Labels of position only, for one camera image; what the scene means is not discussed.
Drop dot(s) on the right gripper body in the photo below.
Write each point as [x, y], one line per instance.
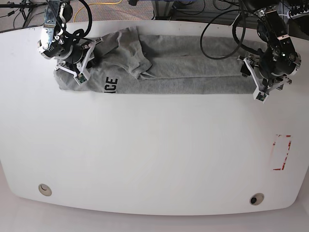
[73, 59]

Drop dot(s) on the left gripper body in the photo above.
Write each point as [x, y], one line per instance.
[269, 74]

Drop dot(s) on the grey T-shirt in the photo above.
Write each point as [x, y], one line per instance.
[131, 63]

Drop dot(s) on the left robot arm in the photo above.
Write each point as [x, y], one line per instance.
[271, 29]

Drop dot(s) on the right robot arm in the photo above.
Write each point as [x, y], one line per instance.
[57, 14]

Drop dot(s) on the black tripod stand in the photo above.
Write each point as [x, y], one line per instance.
[24, 8]

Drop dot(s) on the white power strip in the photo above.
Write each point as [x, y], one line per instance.
[298, 11]

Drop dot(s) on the red tape rectangle marker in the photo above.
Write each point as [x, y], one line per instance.
[280, 151]

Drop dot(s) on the right table grommet hole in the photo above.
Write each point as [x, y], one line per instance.
[256, 199]

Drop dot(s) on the table grommet hole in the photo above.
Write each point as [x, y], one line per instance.
[44, 190]
[256, 199]

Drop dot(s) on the left table grommet hole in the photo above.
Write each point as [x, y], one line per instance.
[44, 190]

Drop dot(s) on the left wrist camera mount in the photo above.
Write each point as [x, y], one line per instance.
[260, 96]

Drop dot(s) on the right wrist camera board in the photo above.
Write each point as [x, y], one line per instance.
[81, 78]

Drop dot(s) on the aluminium frame base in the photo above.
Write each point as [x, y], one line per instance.
[201, 11]

